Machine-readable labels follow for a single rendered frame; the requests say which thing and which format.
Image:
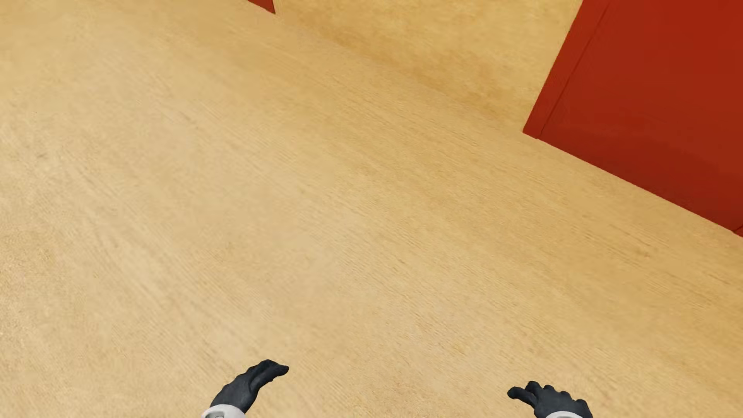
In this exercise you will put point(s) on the small red furniture piece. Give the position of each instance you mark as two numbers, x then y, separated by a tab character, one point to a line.
264	4

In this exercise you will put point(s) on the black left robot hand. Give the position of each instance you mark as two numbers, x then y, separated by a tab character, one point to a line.
247	385

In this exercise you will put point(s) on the large red cabinet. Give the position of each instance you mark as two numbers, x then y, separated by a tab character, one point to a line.
650	98

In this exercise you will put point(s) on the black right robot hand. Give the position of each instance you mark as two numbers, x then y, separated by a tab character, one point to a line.
551	400

